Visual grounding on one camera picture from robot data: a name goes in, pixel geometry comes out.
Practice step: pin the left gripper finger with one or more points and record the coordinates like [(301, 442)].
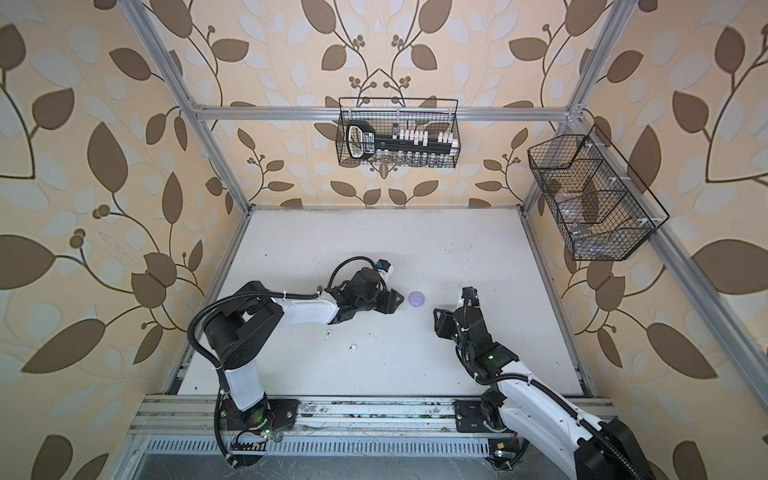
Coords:
[(390, 307), (395, 297)]

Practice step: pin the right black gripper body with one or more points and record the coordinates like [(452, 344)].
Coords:
[(465, 349)]

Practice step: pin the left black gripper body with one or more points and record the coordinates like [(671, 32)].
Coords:
[(376, 301)]

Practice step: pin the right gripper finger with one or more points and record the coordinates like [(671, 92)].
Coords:
[(448, 333), (443, 318)]

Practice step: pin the purple round charging case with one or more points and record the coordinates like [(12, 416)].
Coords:
[(416, 299)]

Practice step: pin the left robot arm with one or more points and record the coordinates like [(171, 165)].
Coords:
[(230, 332)]

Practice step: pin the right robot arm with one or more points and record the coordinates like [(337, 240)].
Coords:
[(581, 444)]

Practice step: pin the black tool with white bits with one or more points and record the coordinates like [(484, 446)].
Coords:
[(364, 142)]

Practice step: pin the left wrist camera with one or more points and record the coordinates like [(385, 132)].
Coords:
[(384, 268)]

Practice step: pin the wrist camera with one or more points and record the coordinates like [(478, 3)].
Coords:
[(469, 298), (384, 268)]

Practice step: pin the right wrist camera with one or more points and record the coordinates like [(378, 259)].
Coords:
[(469, 298)]

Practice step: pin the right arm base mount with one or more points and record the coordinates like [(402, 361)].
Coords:
[(478, 416)]

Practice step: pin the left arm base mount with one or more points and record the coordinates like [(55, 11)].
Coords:
[(269, 413)]

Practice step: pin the black wire basket centre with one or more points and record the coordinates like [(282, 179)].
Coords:
[(431, 113)]

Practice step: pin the black wire basket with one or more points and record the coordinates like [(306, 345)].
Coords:
[(431, 113), (602, 207)]

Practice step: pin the black wire basket right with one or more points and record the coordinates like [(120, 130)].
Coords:
[(602, 207)]

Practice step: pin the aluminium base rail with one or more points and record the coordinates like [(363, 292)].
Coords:
[(399, 415)]

